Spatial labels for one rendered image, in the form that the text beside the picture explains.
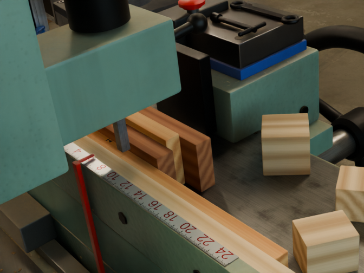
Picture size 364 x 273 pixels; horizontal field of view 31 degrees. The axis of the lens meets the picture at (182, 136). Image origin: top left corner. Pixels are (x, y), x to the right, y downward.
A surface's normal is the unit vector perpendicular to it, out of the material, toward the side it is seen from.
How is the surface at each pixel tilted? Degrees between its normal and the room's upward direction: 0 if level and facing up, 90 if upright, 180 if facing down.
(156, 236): 90
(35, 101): 90
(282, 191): 0
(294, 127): 0
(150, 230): 90
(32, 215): 0
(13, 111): 90
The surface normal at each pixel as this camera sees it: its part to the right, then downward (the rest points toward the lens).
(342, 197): -0.31, 0.52
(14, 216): -0.11, -0.85
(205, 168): 0.62, 0.34
